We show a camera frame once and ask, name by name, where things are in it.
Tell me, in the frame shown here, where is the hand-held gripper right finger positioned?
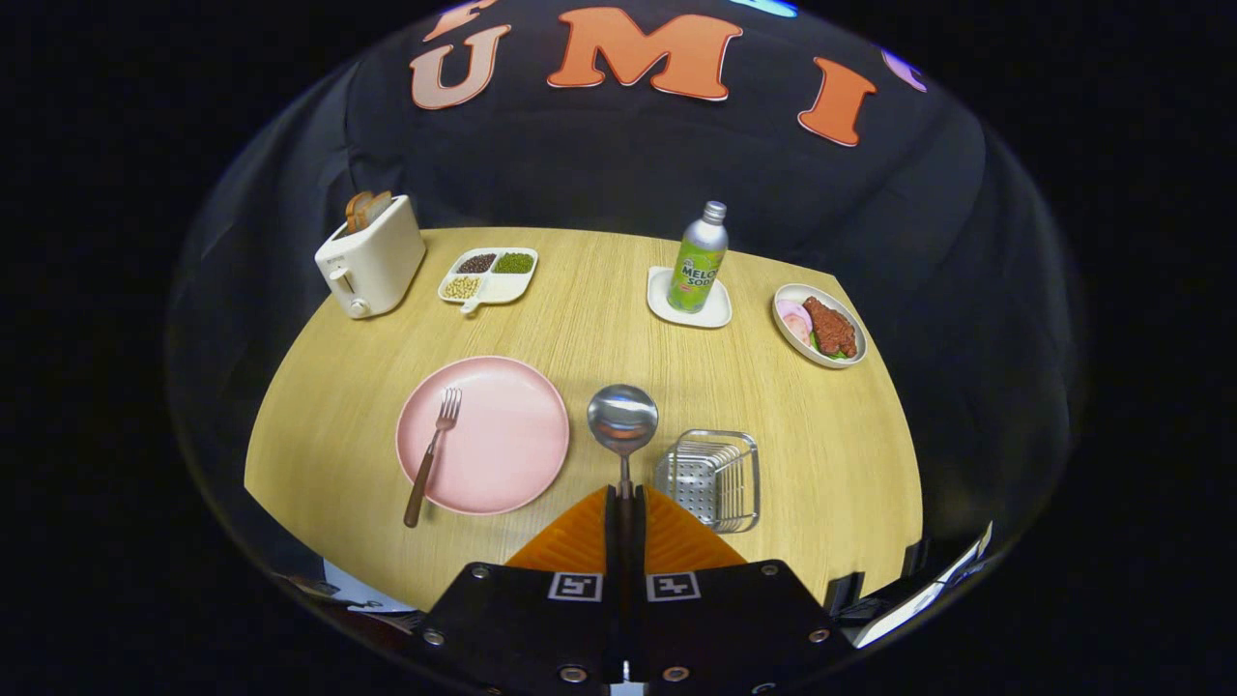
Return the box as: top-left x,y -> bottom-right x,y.
628,485 -> 858,692

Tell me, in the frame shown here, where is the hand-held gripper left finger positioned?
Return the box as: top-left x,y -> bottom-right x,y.
417,485 -> 620,692

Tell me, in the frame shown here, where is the fork with brown handle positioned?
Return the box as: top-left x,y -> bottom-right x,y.
403,388 -> 463,529

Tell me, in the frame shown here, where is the spoon with brown handle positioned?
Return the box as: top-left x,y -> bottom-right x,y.
588,384 -> 660,504

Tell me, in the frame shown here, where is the pink round plate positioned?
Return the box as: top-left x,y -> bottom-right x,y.
395,356 -> 571,516

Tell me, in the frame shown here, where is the white plate with meat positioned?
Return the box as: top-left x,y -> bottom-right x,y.
772,283 -> 868,370

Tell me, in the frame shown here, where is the white square coaster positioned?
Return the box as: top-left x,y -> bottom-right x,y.
647,266 -> 733,330

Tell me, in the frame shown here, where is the white divided dish with beans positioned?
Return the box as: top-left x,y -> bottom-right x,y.
438,246 -> 539,316

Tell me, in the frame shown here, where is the green soda bottle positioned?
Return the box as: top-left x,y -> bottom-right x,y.
666,201 -> 730,314

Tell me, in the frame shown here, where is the cream white toaster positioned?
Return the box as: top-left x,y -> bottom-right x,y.
314,194 -> 427,320

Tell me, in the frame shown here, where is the metal wire cutlery rack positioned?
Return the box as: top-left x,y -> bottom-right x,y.
654,429 -> 762,535

